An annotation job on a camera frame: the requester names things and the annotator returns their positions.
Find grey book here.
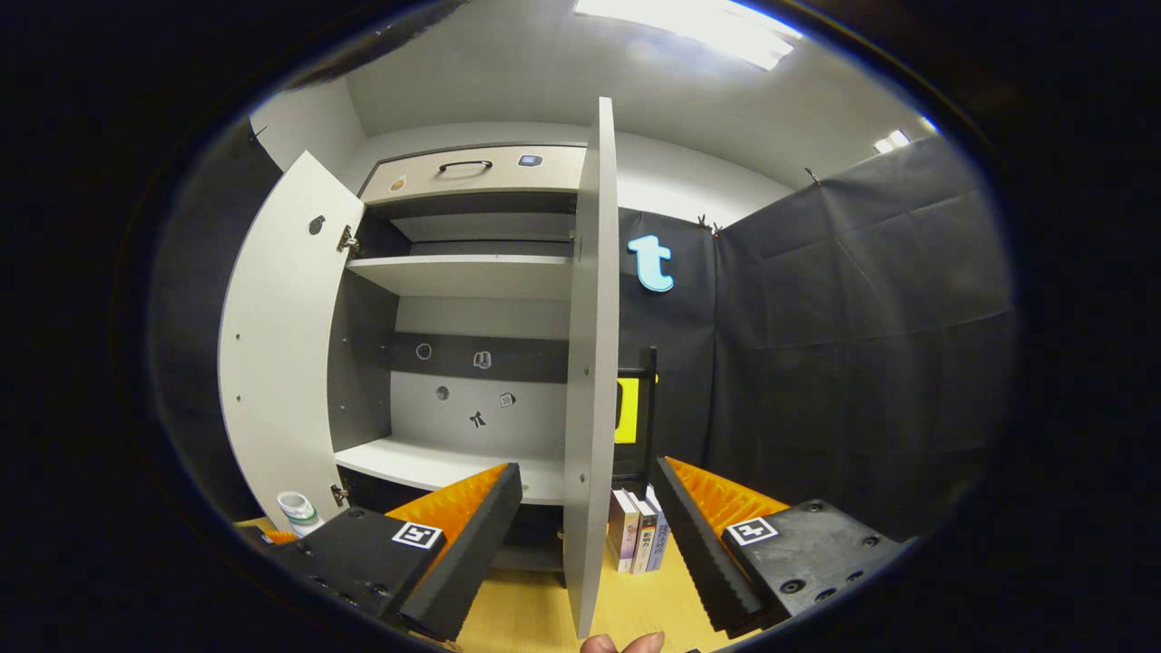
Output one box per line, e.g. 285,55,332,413
632,494,659,574

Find white bottle with green label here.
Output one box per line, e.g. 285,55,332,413
276,491,325,538

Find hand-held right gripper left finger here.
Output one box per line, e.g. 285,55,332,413
270,463,525,642

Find white book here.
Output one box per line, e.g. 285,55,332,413
607,488,641,574

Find purple book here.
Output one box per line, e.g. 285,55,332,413
645,484,675,571

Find black backdrop cloth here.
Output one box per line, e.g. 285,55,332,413
617,136,1014,545

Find white cabinet door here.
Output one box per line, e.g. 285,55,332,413
218,150,366,531
562,97,620,638

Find long ceiling light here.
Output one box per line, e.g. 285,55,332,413
573,0,805,72

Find grey and white cabinet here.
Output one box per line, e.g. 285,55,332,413
327,141,590,572

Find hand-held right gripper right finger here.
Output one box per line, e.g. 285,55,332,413
653,456,910,640

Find beige cabinet drawer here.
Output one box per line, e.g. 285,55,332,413
360,145,589,205

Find white cabinet shelf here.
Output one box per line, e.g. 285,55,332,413
346,255,574,301
334,437,568,506

